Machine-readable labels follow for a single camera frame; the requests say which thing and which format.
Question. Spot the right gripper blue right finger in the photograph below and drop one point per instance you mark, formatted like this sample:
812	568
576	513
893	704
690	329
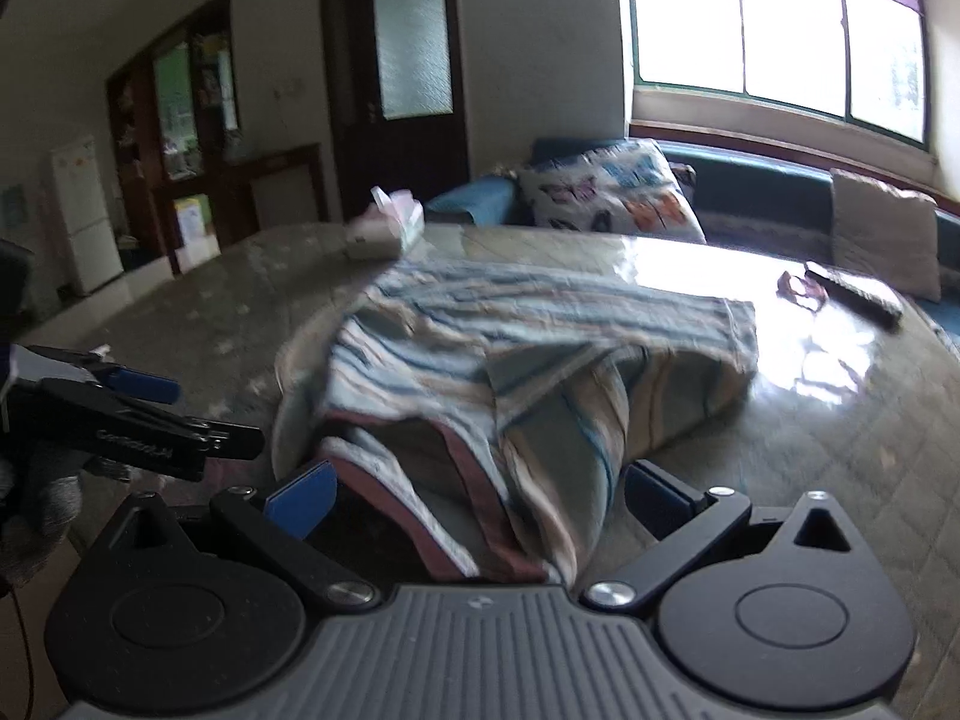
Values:
660	502

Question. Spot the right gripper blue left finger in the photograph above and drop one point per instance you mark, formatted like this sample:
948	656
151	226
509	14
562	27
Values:
303	500

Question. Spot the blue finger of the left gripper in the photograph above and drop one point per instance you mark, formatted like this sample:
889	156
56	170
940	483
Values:
137	384
210	438

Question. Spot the striped blue beige cloth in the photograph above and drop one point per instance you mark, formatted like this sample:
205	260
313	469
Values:
488	409

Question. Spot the grey quilted star tablecloth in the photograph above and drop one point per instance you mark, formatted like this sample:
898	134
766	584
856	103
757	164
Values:
837	406

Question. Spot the dark wooden cabinet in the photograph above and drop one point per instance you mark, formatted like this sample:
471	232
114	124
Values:
191	185

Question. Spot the white refrigerator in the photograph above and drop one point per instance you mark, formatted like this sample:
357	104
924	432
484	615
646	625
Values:
79	193

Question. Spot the pink hair band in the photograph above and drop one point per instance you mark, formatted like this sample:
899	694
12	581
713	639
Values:
801	291

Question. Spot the white tissue box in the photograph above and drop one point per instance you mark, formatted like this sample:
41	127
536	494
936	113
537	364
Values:
387	229

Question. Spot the black remote control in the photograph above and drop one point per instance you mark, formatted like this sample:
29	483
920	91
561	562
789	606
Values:
886	313

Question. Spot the blue sofa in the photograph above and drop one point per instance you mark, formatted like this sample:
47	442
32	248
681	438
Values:
743	201

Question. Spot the butterfly print pillow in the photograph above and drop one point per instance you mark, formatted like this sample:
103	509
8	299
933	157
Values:
626	189

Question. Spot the white cushion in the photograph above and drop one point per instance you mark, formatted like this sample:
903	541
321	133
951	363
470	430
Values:
886	233

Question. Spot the dark wooden door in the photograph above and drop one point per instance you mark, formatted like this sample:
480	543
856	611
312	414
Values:
396	98

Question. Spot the large window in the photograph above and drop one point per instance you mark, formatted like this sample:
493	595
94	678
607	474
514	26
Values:
858	61

